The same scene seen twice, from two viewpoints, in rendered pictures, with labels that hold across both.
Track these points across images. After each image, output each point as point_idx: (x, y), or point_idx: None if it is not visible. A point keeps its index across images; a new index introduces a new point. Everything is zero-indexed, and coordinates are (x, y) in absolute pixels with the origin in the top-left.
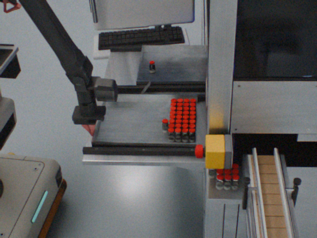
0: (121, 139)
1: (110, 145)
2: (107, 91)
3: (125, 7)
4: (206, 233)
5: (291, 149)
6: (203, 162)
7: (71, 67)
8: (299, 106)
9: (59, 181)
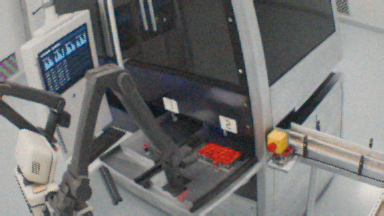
0: (200, 192)
1: (203, 197)
2: (189, 155)
3: (73, 132)
4: (266, 212)
5: (282, 128)
6: (261, 164)
7: (168, 146)
8: (292, 87)
9: None
